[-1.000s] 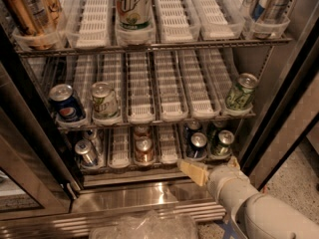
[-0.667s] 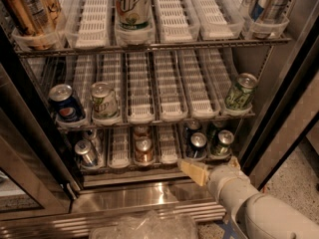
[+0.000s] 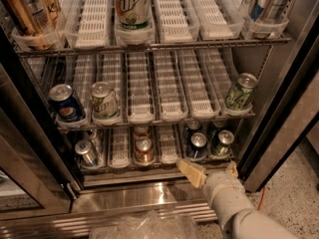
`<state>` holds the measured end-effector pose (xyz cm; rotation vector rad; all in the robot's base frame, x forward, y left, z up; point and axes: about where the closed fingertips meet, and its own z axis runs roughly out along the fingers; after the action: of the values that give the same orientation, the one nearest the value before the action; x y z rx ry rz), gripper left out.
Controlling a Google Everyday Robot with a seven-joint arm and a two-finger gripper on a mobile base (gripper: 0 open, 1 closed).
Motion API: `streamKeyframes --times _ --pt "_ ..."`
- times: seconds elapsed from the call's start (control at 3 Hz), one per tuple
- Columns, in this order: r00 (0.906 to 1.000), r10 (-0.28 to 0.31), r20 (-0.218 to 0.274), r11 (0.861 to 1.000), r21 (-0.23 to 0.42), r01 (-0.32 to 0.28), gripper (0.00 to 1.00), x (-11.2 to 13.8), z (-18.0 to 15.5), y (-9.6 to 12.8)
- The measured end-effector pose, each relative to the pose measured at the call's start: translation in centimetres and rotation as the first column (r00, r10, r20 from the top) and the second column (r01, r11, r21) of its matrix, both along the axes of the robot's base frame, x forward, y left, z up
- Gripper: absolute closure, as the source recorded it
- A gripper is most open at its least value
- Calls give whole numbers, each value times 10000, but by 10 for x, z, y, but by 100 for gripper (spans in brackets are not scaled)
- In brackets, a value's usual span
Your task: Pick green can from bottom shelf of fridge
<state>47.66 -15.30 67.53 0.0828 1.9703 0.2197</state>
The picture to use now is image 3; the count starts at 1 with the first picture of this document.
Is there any dark blue can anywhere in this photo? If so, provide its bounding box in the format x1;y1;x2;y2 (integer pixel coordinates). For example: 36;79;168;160
186;132;207;158
183;120;202;139

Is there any orange can bottom front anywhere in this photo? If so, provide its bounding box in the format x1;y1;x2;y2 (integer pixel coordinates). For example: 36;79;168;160
135;136;154;163

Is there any dark blue can bottom front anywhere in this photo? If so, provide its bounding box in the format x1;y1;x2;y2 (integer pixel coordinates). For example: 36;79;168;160
186;132;207;158

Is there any silver can bottom rear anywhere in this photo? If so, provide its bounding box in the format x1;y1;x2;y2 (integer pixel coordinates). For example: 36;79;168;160
82;129;103;152

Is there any top wire shelf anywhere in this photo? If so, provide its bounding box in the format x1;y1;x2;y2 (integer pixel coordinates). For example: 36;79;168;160
16;33;292;58

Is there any dark blue can bottom rear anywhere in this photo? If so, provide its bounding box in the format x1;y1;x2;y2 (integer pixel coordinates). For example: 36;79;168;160
183;120;202;139

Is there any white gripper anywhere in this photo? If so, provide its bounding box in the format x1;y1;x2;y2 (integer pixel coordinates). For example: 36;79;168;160
176;158;247;207

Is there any fridge door left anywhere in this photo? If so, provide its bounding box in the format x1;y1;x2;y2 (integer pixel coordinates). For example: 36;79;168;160
0;29;82;220

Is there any orange cable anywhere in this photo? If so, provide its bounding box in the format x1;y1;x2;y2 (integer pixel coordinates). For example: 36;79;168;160
256;185;268;212

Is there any orange can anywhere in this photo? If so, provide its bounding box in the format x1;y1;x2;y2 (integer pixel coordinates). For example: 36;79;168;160
134;125;151;139
135;136;154;163

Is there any silver can bottom front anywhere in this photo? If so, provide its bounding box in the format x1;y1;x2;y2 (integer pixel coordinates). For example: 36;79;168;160
75;139;98;166

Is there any green can bottom shelf rear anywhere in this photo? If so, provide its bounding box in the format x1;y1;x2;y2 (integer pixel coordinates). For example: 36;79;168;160
206;120;226;141

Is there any green can shelf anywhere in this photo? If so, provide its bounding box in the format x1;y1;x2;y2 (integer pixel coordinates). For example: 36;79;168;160
206;120;226;141
224;73;258;111
211;129;234;156

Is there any fridge door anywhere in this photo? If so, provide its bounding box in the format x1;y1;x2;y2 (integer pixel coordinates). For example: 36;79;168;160
0;29;82;220
236;0;319;192

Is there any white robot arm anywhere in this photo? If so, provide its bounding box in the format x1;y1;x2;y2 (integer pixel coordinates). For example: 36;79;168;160
176;158;298;239

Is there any green can bottom shelf front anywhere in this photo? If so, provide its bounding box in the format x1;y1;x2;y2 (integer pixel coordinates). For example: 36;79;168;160
211;129;234;156

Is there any white 7UP can top shelf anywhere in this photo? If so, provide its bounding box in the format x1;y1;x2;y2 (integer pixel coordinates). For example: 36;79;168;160
115;0;151;31

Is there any gold can top shelf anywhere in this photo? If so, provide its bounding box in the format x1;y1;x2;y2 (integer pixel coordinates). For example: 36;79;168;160
1;0;63;51

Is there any wire shelf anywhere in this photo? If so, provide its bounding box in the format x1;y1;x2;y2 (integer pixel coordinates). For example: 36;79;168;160
55;111;256;131
16;33;292;58

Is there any white 7UP can middle shelf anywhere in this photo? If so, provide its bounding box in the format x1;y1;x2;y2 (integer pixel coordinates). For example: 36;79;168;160
91;82;118;120

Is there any white 7up can shelf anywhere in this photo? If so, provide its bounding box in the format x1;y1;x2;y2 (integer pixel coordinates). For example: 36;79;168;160
91;82;118;120
115;0;151;31

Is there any fridge door right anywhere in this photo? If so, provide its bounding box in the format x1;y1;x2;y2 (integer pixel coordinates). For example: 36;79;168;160
236;0;319;192

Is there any blue Pepsi can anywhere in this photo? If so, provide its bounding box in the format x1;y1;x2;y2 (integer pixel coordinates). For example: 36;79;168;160
49;84;86;122

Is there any orange can bottom rear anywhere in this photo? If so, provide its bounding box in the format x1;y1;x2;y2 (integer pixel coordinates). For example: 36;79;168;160
134;125;151;139

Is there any silver blue can top shelf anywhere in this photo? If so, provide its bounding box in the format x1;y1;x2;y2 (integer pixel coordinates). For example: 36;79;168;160
239;0;289;40

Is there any middle wire shelf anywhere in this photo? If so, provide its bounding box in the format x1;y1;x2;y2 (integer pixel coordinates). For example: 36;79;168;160
55;111;256;131

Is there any green can middle shelf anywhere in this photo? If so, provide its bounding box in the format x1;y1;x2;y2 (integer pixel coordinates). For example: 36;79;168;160
224;73;258;111

